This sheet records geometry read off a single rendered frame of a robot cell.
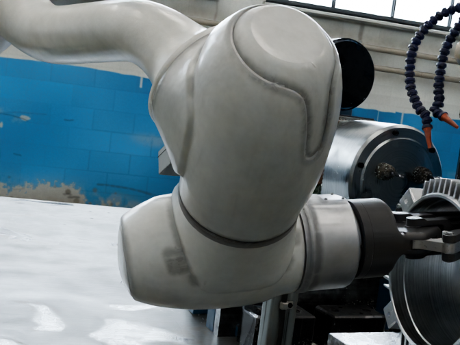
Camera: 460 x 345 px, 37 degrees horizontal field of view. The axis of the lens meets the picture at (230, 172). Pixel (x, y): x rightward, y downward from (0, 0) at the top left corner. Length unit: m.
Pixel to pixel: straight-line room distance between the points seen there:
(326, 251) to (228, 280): 0.10
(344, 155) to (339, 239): 0.93
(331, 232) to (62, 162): 6.26
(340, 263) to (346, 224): 0.04
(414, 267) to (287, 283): 0.22
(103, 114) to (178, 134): 6.31
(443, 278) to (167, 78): 0.44
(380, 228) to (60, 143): 6.24
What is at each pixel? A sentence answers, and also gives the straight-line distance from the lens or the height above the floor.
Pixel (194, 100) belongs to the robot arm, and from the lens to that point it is 0.48.
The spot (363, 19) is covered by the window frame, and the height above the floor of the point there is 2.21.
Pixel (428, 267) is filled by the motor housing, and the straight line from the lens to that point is 0.81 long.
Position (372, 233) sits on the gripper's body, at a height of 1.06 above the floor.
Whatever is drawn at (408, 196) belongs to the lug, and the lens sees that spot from 0.76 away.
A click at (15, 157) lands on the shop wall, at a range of 6.85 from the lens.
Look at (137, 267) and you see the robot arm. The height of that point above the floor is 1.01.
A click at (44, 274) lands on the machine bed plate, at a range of 1.37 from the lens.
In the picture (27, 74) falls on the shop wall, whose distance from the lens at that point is 6.81.
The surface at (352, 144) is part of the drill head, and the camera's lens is 1.55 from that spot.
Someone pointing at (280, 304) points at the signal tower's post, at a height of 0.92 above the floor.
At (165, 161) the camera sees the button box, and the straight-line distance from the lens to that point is 1.35.
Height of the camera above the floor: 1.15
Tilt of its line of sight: 5 degrees down
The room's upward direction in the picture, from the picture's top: 7 degrees clockwise
